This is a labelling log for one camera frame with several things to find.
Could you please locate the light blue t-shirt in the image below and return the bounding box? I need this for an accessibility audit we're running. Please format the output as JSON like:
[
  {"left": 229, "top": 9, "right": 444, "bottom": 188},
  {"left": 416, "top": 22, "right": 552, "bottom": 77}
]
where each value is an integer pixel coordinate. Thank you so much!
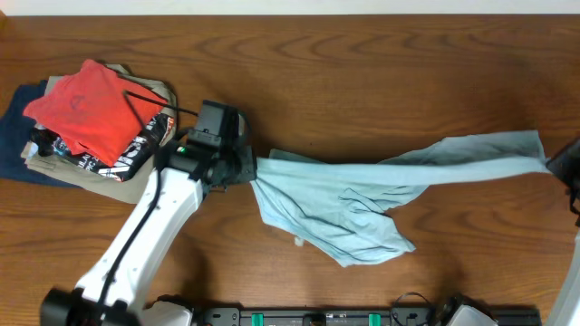
[{"left": 251, "top": 130, "right": 546, "bottom": 267}]

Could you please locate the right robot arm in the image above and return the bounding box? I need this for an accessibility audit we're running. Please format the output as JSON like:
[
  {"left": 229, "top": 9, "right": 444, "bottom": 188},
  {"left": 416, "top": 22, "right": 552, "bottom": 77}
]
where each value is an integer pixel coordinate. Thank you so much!
[{"left": 432, "top": 139, "right": 579, "bottom": 326}]

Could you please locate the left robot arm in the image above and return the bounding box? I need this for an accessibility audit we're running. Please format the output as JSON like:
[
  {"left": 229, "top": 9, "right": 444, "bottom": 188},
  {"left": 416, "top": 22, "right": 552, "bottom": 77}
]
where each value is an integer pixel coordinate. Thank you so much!
[{"left": 40, "top": 140, "right": 256, "bottom": 325}]

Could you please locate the black printed folded shirt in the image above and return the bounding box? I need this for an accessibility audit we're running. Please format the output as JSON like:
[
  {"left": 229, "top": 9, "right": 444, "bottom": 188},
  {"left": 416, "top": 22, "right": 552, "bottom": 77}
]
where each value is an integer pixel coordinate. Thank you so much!
[{"left": 27, "top": 112, "right": 176, "bottom": 183}]

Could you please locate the khaki folded garment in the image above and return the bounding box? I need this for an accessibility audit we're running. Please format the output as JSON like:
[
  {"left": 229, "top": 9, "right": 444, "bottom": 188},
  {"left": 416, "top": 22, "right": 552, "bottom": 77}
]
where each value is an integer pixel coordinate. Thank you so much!
[{"left": 21, "top": 64, "right": 178, "bottom": 204}]

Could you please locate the red folded shirt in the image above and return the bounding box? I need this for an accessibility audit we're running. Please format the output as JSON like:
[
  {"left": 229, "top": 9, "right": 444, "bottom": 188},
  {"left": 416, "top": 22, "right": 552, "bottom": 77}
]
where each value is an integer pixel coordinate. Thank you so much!
[{"left": 24, "top": 60, "right": 167, "bottom": 166}]

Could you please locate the navy blue folded garment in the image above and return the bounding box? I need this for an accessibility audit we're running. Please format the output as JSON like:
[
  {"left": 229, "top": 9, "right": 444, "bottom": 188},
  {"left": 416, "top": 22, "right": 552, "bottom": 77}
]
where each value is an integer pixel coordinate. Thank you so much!
[{"left": 1, "top": 80, "right": 76, "bottom": 188}]

